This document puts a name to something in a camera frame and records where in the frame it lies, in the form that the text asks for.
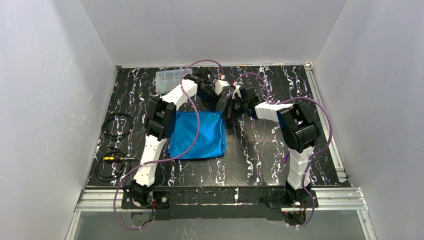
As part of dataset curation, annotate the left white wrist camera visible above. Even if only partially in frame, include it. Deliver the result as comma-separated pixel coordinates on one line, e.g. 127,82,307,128
214,80,231,95

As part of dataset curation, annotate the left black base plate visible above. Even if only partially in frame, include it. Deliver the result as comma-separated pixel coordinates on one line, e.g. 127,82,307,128
121,190,171,210

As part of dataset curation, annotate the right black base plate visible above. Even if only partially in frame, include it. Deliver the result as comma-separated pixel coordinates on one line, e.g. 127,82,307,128
260,188,319,210

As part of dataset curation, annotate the blue cloth napkin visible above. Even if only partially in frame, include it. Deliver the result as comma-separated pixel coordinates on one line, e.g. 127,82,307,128
167,111,226,160

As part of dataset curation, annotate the aluminium rail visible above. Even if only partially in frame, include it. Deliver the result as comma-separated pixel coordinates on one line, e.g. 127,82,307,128
76,186,368,212
304,61,348,183

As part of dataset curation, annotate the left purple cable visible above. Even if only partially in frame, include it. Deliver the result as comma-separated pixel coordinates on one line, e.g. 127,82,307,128
113,59,225,231

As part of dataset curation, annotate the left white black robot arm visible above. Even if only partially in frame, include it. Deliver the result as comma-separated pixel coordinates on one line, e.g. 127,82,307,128
133,67,230,187

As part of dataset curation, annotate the clear plastic compartment box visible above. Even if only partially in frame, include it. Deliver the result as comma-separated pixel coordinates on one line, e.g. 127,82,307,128
154,69,184,95

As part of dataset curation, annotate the right aluminium rail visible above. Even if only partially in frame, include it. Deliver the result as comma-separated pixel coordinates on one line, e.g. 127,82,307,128
304,61,348,183

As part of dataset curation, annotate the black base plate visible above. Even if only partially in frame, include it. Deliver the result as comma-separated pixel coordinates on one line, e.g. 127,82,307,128
260,188,319,210
121,190,171,210

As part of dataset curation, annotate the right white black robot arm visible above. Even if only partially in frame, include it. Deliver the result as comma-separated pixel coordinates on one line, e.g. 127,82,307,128
221,85,321,191

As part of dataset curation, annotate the black coiled cable yellow plug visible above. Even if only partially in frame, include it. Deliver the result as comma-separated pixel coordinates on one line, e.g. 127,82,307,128
94,112,134,183

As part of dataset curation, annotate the front aluminium rail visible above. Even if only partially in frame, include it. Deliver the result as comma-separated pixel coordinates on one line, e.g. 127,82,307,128
76,186,368,212

